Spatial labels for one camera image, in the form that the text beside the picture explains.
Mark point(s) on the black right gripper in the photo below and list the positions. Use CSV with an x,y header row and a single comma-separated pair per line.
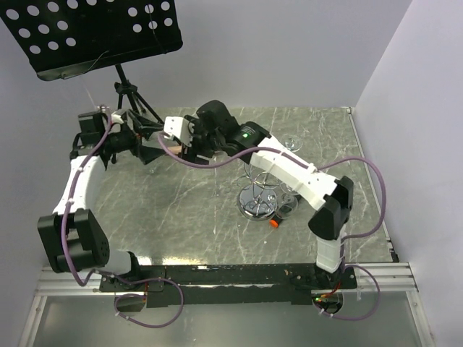
x,y
190,152

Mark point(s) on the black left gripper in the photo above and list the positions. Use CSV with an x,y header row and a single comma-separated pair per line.
x,y
139,126

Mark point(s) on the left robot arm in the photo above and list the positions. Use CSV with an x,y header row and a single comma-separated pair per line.
x,y
79,202

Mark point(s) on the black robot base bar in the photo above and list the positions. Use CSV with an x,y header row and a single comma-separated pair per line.
x,y
231,284

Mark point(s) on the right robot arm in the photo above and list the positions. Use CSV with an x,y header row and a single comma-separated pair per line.
x,y
213,138

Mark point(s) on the chrome wine glass rack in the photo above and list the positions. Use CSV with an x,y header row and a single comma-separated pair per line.
x,y
259,195

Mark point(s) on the clear wine glass far right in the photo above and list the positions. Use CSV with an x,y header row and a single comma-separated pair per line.
x,y
291,142

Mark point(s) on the clear wine glass on rack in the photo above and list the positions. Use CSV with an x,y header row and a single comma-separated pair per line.
x,y
289,200

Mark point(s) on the black microphone orange end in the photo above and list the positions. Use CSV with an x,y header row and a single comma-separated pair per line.
x,y
281,214

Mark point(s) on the black music stand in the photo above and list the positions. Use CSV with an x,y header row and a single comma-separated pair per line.
x,y
66,39

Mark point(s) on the aluminium frame rail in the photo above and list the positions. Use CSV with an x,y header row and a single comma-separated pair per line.
x,y
170,214

